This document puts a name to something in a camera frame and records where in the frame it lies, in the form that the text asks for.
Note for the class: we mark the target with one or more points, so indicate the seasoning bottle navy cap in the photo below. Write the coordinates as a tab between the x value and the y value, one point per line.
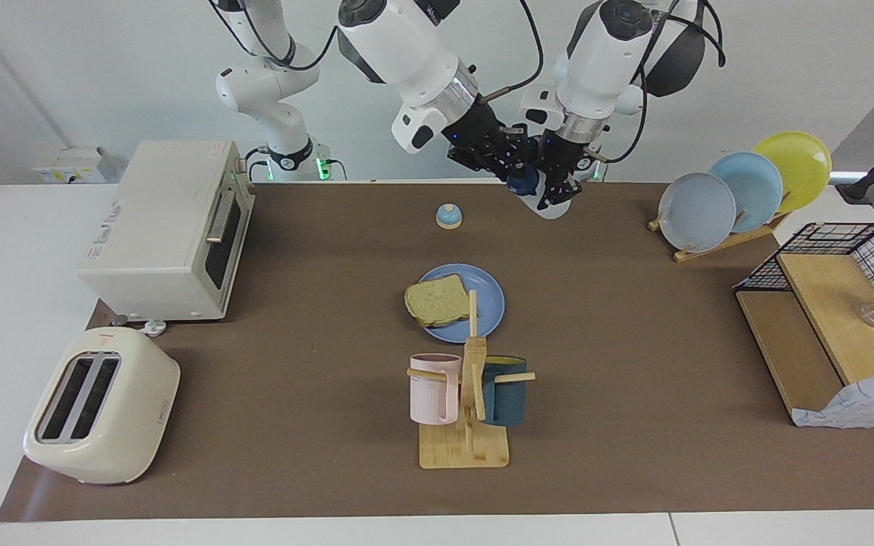
524	183

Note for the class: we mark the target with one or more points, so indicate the yellow plate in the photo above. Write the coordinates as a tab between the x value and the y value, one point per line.
801	163

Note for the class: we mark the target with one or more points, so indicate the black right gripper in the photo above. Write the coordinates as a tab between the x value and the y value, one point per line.
482	140

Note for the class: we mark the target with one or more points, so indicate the brown table mat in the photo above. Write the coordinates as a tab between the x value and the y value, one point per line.
293	425

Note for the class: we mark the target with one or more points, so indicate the wooden mug tree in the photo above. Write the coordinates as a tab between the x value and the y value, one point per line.
463	451

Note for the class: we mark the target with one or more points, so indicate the white power plug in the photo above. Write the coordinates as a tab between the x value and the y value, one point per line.
153	327

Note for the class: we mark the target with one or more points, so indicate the wooden plate rack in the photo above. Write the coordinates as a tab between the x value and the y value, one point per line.
718	246

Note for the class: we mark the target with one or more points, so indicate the pale grey plate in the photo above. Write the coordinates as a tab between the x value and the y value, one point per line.
699	212

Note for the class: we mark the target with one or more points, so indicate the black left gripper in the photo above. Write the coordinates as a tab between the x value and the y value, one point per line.
566	155

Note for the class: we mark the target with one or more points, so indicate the pink ribbed mug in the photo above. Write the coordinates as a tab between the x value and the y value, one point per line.
431	394

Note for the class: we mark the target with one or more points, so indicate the slice of bread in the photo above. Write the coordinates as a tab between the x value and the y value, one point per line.
437	302

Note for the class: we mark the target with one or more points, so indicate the wooden shelf box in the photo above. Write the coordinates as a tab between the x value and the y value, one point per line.
831	311

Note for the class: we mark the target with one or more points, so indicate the cream two-slot toaster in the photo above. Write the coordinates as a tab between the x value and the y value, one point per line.
118	425

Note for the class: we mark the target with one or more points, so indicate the white power socket box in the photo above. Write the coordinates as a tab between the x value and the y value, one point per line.
73	163

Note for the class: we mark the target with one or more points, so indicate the blue round plate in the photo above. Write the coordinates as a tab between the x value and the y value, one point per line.
490	296

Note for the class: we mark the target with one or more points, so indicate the dark teal mug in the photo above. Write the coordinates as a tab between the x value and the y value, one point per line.
509	398

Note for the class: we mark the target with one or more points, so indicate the light blue plate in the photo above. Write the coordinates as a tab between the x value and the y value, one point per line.
759	189

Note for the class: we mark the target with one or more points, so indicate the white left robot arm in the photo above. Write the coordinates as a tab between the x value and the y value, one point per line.
604	61

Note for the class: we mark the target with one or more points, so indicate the white toaster oven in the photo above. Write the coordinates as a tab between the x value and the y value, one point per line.
149	250

